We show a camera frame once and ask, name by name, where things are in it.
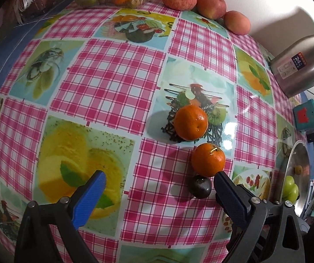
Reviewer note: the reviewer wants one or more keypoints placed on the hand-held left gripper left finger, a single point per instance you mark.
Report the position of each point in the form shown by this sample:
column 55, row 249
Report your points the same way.
column 91, row 197

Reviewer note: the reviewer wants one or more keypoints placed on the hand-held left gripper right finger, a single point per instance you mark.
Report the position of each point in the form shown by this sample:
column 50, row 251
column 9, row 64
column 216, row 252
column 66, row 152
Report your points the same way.
column 229, row 197

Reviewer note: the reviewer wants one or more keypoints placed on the dark purple plum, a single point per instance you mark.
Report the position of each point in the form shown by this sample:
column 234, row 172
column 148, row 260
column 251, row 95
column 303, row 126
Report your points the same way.
column 200, row 186

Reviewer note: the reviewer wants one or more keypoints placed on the orange mandarin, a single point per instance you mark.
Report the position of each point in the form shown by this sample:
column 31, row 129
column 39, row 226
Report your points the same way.
column 191, row 122
column 208, row 159

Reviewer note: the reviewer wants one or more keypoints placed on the large green fruit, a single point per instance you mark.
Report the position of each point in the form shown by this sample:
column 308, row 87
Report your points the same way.
column 288, row 183

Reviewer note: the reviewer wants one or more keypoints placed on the small green fruit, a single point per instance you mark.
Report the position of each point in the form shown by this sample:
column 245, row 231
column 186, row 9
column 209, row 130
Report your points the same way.
column 294, row 194

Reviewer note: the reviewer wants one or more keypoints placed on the brown round fruit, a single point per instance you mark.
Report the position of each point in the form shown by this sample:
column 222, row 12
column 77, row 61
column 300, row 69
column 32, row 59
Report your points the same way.
column 299, row 169

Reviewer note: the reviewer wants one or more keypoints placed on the black power adapter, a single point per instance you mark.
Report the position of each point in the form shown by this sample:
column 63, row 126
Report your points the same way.
column 311, row 137

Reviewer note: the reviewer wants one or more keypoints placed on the teal plastic box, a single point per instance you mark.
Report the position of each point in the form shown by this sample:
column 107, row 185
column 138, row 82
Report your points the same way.
column 306, row 115

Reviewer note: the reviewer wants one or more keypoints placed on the pink checked printed tablecloth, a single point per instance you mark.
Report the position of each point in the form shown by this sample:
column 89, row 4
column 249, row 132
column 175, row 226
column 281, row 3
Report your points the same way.
column 104, row 74

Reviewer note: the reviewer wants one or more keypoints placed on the stainless steel kettle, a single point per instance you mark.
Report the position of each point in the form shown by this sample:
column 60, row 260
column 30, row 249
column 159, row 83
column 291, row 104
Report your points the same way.
column 305, row 63

